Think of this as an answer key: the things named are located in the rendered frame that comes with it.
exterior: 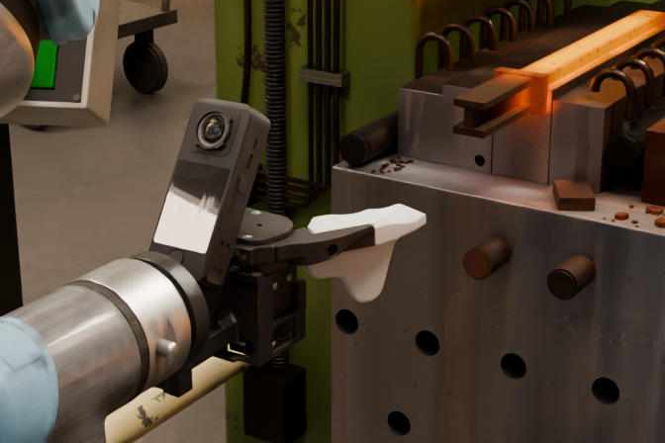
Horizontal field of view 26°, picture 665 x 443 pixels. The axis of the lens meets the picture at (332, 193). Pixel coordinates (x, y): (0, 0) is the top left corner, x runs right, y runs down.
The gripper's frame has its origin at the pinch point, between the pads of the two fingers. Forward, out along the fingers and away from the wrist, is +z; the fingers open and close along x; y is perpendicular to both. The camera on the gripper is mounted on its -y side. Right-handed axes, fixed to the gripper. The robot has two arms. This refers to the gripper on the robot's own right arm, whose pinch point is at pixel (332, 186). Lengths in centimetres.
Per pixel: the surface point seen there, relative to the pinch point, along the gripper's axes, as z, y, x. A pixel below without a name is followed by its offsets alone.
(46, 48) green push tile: 15.9, -0.7, -41.6
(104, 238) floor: 174, 100, -179
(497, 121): 23.5, 1.2, 1.0
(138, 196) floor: 202, 100, -192
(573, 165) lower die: 30.7, 6.4, 5.0
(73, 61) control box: 16.8, 0.3, -39.0
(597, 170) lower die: 30.7, 6.4, 7.1
